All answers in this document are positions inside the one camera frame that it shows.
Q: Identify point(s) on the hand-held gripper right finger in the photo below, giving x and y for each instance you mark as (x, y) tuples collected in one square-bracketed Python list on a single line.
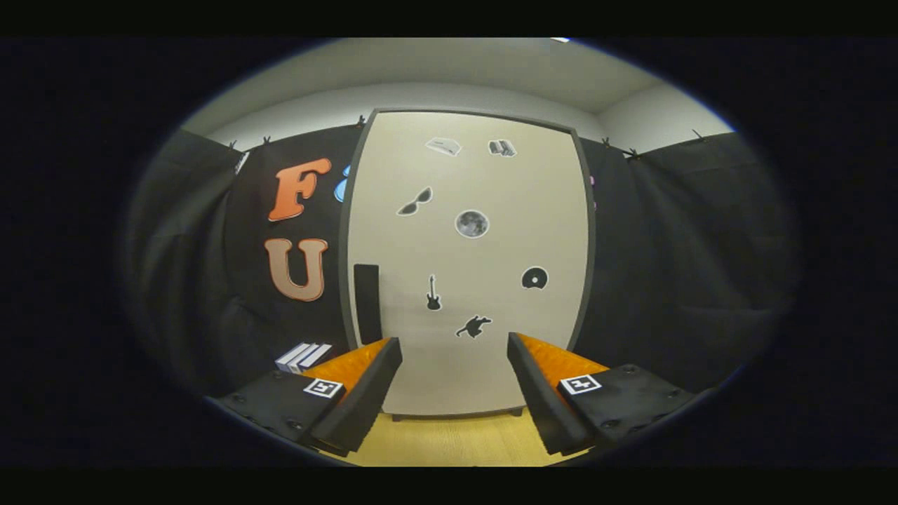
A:
[(544, 400)]

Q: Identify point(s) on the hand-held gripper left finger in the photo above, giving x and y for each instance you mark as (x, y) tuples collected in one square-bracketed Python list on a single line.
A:
[(361, 400)]

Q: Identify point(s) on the white cabinet door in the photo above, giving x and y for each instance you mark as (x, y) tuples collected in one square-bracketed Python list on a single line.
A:
[(456, 372)]

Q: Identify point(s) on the grey cabinet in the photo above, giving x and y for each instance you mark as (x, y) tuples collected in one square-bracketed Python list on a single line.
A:
[(344, 238)]

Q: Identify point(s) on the black backdrop cloth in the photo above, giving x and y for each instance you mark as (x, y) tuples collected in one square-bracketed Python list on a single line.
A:
[(687, 266)]

